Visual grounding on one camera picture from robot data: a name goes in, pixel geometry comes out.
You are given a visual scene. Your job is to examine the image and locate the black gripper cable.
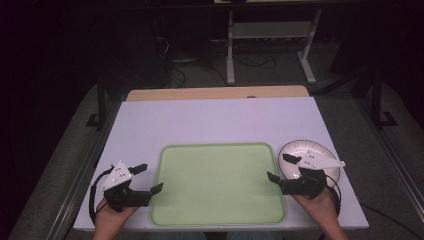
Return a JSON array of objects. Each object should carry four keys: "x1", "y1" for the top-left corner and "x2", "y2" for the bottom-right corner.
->
[
  {"x1": 325, "y1": 174, "x2": 343, "y2": 216},
  {"x1": 88, "y1": 165, "x2": 115, "y2": 225}
]

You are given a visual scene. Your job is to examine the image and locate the person's right hand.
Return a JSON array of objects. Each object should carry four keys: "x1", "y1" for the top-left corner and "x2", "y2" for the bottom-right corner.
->
[{"x1": 292, "y1": 187, "x2": 339, "y2": 223}]

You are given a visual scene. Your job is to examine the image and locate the black floor cable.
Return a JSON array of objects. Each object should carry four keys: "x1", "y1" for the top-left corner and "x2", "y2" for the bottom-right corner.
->
[{"x1": 361, "y1": 202, "x2": 424, "y2": 240}]

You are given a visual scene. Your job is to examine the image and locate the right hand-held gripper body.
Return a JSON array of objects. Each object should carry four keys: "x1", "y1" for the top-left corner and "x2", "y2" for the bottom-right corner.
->
[{"x1": 279, "y1": 150, "x2": 347, "y2": 200}]

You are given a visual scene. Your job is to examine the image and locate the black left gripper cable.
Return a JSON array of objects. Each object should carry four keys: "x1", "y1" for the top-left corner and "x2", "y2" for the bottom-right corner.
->
[{"x1": 88, "y1": 165, "x2": 115, "y2": 225}]

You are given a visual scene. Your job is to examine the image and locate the white plate with dark rim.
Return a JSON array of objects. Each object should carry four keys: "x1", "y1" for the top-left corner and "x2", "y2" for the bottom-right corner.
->
[{"x1": 277, "y1": 139, "x2": 341, "y2": 188}]

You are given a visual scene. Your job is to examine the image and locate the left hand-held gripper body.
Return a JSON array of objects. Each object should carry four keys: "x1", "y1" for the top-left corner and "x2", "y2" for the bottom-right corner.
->
[{"x1": 100, "y1": 160, "x2": 155, "y2": 213}]

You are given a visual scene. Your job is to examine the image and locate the light green tray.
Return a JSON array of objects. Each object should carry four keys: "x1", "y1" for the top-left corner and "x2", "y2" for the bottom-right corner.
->
[{"x1": 150, "y1": 142, "x2": 287, "y2": 227}]

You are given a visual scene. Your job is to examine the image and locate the aluminium frame rail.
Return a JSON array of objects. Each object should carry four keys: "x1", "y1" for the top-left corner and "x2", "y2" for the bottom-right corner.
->
[
  {"x1": 355, "y1": 99, "x2": 424, "y2": 214},
  {"x1": 44, "y1": 99, "x2": 122, "y2": 240}
]

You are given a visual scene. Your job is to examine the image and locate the tangle of dark cables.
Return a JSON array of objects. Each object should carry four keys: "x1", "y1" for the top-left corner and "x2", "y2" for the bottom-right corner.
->
[{"x1": 153, "y1": 34, "x2": 228, "y2": 89}]

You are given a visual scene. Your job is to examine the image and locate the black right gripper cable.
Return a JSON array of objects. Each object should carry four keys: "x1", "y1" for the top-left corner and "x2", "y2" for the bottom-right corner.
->
[{"x1": 325, "y1": 174, "x2": 343, "y2": 216}]

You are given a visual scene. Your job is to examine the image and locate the person's left hand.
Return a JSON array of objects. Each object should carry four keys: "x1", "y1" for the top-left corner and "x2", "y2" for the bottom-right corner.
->
[{"x1": 94, "y1": 198, "x2": 139, "y2": 231}]

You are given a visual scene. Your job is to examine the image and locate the black metal stand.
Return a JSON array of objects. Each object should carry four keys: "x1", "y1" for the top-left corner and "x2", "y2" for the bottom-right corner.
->
[
  {"x1": 370, "y1": 68, "x2": 399, "y2": 130},
  {"x1": 85, "y1": 75, "x2": 108, "y2": 132}
]

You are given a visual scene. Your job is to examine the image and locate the dark cables under desk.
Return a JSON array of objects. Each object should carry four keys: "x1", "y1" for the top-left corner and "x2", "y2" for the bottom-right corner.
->
[{"x1": 232, "y1": 49, "x2": 279, "y2": 70}]

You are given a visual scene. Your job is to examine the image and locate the white metal desk frame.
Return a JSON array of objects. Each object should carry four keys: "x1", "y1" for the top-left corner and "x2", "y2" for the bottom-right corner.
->
[{"x1": 225, "y1": 8, "x2": 323, "y2": 86}]

